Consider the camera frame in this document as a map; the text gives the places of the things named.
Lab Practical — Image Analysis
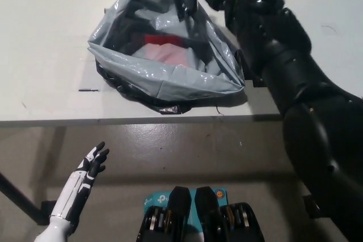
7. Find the pink white item inside bag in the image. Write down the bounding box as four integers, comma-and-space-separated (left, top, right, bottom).
133, 43, 189, 66

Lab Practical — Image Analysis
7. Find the grey plastic bag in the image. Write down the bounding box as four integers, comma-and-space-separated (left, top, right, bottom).
86, 0, 246, 115

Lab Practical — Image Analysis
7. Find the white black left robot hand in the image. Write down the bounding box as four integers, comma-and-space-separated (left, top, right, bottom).
50, 141, 111, 226

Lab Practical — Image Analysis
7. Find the black robot body teal top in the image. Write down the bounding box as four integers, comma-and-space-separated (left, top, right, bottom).
138, 186, 266, 242

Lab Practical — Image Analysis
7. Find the red item inside bag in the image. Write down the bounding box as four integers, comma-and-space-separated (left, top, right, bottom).
143, 34, 183, 46

